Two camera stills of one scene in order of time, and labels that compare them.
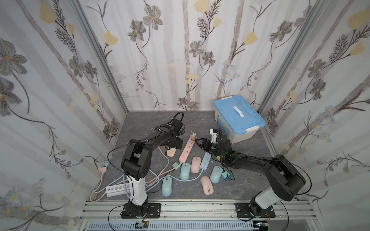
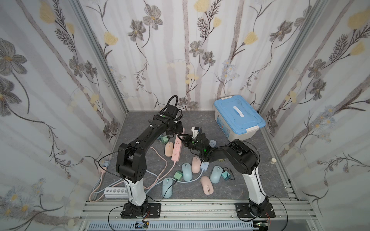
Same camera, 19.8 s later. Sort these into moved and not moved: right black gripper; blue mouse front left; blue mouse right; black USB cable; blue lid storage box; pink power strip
Moved: right black gripper; pink power strip
Not moved: black USB cable; blue mouse front left; blue lid storage box; blue mouse right
